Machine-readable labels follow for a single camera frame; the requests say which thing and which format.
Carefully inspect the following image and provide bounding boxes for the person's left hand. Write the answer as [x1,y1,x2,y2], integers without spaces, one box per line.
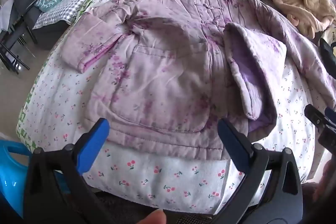
[138,209,167,224]

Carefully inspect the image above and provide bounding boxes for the cherry print white blanket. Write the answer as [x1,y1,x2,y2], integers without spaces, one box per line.
[16,0,326,214]

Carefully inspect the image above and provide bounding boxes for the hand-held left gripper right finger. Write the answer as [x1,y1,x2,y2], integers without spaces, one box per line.
[210,118,304,224]

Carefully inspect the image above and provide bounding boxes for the blue plastic object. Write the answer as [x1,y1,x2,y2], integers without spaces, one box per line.
[0,139,62,224]

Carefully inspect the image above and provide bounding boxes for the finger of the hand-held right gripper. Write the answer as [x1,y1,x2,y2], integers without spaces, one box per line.
[304,104,336,135]

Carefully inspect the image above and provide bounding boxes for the purple floral padded jacket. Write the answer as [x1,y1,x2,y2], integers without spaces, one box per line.
[61,0,336,161]

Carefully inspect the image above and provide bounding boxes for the black cloth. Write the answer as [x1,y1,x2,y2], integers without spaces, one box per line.
[319,30,336,63]

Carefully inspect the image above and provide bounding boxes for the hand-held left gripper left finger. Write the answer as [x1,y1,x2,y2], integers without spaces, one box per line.
[23,118,116,224]

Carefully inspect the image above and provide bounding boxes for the grey checked bed sheet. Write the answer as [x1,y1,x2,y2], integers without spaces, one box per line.
[33,0,147,30]

